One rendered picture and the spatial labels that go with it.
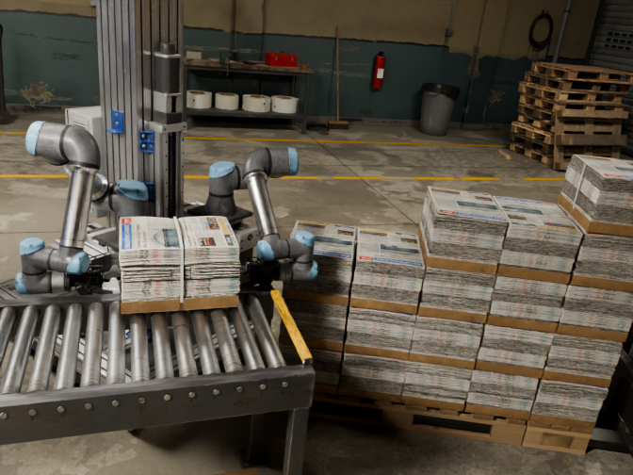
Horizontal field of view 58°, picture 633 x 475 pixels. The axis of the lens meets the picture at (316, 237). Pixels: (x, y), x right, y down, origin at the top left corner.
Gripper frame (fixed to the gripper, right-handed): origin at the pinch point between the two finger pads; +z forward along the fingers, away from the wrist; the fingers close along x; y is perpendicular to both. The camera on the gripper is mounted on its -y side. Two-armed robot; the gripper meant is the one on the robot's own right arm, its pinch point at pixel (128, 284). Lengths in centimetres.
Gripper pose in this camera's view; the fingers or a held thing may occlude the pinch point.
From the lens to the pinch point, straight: 214.1
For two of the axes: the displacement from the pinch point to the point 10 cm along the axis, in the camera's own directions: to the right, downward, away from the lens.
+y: 1.0, -9.2, -3.8
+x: -2.9, -3.9, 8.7
